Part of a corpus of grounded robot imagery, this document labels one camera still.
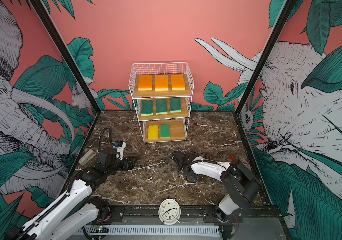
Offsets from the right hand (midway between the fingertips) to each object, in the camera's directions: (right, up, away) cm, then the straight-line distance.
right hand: (183, 172), depth 88 cm
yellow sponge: (-21, +24, +17) cm, 36 cm away
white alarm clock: (-8, -14, -16) cm, 23 cm away
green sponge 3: (-5, +41, 0) cm, 41 cm away
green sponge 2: (-13, +40, +1) cm, 42 cm away
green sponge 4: (-12, +24, +19) cm, 34 cm away
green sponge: (-21, +38, -2) cm, 44 cm away
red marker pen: (+33, +7, +7) cm, 34 cm away
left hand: (-28, +12, -8) cm, 32 cm away
